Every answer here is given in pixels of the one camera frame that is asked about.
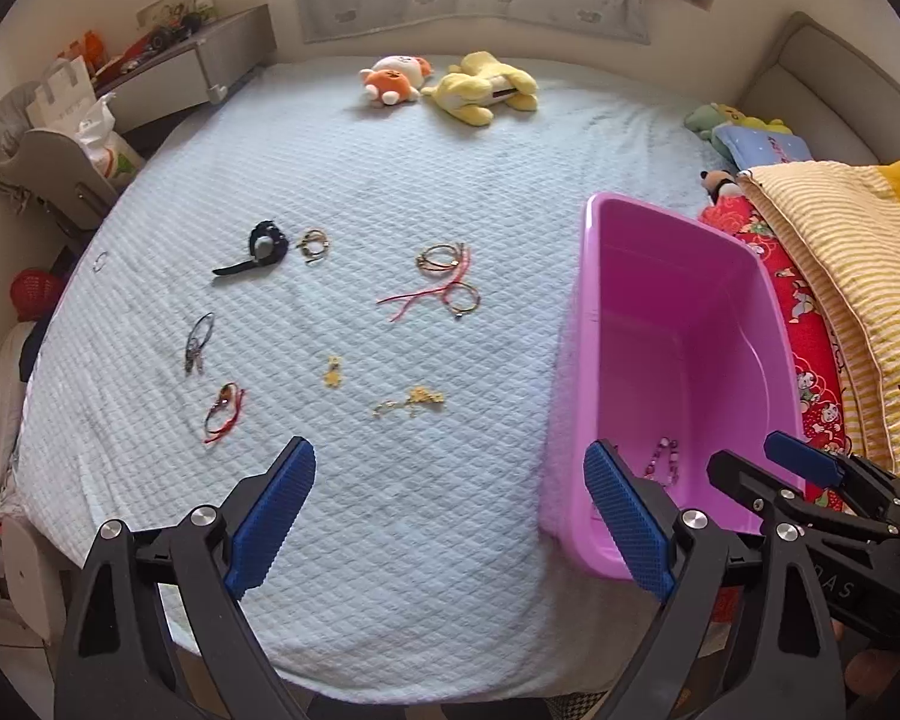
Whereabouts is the blue pillow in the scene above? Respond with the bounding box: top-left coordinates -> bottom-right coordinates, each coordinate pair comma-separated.
712,124 -> 815,170

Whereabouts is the pink plastic bin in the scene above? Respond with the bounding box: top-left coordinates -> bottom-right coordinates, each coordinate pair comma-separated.
538,193 -> 807,601

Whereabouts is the white printed plastic bag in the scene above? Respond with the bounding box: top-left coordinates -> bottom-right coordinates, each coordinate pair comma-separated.
75,94 -> 145,181

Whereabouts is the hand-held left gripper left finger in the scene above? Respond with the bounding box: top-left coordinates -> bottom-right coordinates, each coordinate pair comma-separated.
52,435 -> 317,720

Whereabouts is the grey chair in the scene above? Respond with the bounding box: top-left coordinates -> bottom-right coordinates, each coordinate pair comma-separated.
0,82 -> 121,233

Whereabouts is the white cabinet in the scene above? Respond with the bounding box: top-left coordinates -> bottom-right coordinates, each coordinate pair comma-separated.
0,525 -> 68,638

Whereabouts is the dark cord bracelet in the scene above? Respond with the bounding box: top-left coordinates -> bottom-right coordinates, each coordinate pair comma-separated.
184,313 -> 216,376

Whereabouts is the white picture card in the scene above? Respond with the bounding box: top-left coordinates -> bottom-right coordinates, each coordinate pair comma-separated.
136,0 -> 218,25

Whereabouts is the pink beaded bracelet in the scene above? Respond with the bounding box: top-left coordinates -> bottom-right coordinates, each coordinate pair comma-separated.
641,435 -> 682,485

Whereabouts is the person's right hand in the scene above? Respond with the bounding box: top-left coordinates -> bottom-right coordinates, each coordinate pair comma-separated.
844,646 -> 900,720

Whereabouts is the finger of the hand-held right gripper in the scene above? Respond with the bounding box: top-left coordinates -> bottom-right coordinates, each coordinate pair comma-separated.
706,448 -> 841,533
763,431 -> 900,512

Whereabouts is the grey padded headboard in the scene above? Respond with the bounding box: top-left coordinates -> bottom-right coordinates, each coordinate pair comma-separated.
742,11 -> 900,166

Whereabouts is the light blue quilted bedspread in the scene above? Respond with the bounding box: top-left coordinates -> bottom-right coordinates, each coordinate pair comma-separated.
11,56 -> 728,700

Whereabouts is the grey printed window mat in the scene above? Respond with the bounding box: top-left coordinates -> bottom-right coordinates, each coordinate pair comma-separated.
292,0 -> 653,46

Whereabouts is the green plush toy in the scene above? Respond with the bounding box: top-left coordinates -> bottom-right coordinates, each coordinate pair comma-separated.
682,103 -> 785,140

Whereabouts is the orange plush toy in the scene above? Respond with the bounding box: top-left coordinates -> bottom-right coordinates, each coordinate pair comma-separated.
358,54 -> 434,107

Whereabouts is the rainbow bracelet with red cord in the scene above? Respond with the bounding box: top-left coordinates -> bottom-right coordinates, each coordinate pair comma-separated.
377,270 -> 482,323

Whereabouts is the red printed blanket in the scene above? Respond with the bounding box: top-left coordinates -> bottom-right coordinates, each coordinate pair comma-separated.
697,191 -> 848,511

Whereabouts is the gold chain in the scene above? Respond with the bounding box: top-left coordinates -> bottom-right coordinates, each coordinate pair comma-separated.
371,386 -> 445,421

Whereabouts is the white paper bag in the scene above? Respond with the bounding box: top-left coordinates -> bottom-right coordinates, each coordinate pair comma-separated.
28,56 -> 95,132

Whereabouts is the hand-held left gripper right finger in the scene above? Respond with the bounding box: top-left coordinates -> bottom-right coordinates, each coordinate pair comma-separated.
583,441 -> 848,720

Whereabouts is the red mesh ball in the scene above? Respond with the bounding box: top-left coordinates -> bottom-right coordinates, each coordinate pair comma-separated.
9,270 -> 65,323

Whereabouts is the panda plush toy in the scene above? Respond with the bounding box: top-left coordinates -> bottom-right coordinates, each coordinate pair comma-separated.
697,169 -> 743,207

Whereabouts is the grey nightstand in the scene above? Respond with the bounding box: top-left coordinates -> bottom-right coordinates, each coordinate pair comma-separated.
94,4 -> 275,132

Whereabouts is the braided orange gold bracelet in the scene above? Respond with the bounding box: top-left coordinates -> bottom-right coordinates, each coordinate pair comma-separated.
416,242 -> 472,275

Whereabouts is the black wristwatch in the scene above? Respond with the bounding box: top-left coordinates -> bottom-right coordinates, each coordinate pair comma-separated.
211,220 -> 290,277

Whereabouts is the yellow striped blanket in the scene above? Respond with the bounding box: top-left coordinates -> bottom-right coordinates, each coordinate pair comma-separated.
735,159 -> 900,481

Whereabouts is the yellow plush toy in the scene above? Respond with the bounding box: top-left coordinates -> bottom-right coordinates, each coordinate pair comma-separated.
420,51 -> 539,128

